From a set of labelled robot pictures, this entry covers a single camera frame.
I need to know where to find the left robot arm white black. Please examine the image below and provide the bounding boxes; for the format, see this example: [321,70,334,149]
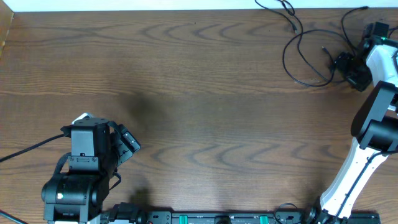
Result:
[41,113,141,223]

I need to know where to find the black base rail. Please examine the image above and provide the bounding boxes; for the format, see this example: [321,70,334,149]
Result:
[95,203,381,224]

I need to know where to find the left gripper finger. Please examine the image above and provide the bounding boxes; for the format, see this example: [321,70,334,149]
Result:
[113,134,132,166]
[119,124,141,152]

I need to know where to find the black USB cable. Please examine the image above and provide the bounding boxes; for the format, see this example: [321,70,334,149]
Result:
[254,0,352,88]

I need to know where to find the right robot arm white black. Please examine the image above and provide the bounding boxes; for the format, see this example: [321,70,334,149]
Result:
[304,22,397,224]

